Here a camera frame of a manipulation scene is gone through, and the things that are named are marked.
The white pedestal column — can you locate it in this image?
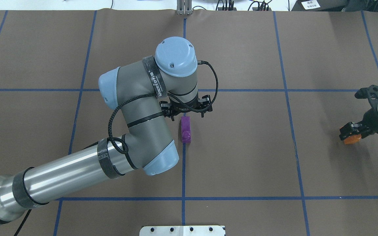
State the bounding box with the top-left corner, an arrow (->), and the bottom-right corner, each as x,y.
139,225 -> 226,236

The black laptop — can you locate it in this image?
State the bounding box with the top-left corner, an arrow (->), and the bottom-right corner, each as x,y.
290,0 -> 378,12

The black braided cable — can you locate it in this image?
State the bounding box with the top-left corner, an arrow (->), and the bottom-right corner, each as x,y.
108,60 -> 219,154

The aluminium frame post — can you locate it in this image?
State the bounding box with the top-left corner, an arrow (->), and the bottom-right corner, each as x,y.
176,0 -> 193,15

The orange trapezoid block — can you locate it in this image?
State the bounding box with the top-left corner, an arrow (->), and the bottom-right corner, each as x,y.
343,133 -> 362,145

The brown paper table mat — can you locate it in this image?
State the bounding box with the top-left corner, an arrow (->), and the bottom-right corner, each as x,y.
0,9 -> 378,236

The second arm black gripper body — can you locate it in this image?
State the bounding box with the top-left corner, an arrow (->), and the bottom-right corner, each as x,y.
360,109 -> 378,135

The purple trapezoid block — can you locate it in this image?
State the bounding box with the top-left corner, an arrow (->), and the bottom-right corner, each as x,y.
180,116 -> 191,144

